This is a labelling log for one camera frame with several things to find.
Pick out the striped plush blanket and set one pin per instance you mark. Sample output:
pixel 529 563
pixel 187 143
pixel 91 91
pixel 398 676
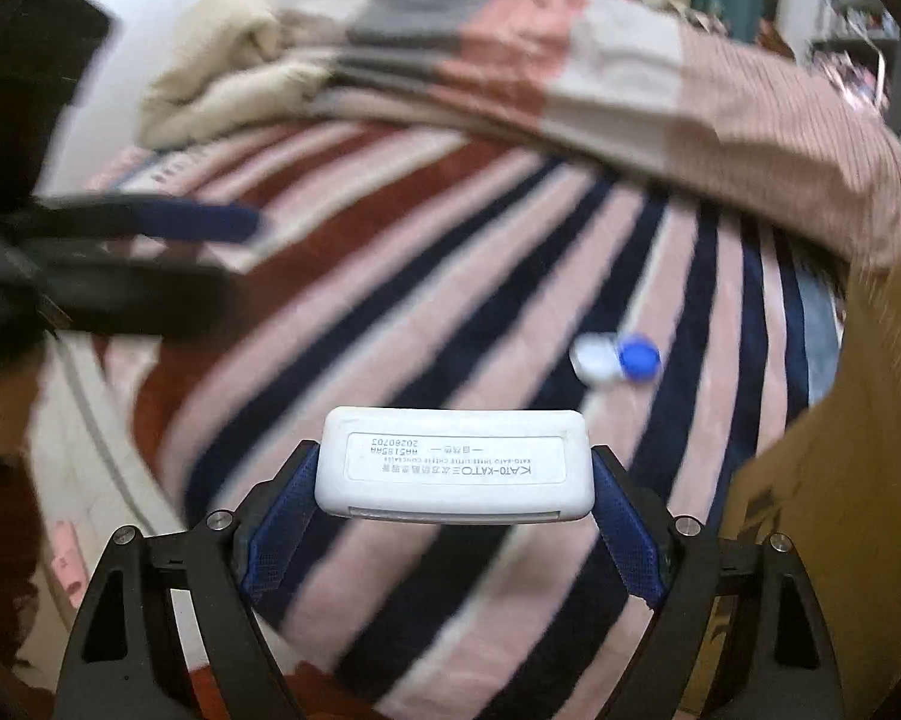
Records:
pixel 420 277

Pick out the cream fleece blanket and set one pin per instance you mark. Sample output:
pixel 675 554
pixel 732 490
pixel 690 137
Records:
pixel 210 67

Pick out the brown cardboard box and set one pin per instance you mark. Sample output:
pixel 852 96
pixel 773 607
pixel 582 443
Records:
pixel 855 465

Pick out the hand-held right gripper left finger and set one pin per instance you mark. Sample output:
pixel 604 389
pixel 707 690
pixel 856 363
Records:
pixel 278 532

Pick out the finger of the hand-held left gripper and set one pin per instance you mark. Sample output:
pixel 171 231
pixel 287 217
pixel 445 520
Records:
pixel 195 221
pixel 143 300

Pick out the person's left forearm red sleeve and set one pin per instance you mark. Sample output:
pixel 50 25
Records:
pixel 0 555

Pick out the white rectangular cosmetic case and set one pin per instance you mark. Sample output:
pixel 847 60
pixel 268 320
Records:
pixel 454 457

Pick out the white and blue lens case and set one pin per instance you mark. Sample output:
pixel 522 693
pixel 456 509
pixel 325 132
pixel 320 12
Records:
pixel 615 358

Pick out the dark tall shelf unit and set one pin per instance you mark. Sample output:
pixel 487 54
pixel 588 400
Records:
pixel 855 22

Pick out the pink grey striped duvet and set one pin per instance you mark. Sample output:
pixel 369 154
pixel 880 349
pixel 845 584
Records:
pixel 570 67

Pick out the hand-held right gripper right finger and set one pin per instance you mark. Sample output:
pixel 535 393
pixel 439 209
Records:
pixel 630 532

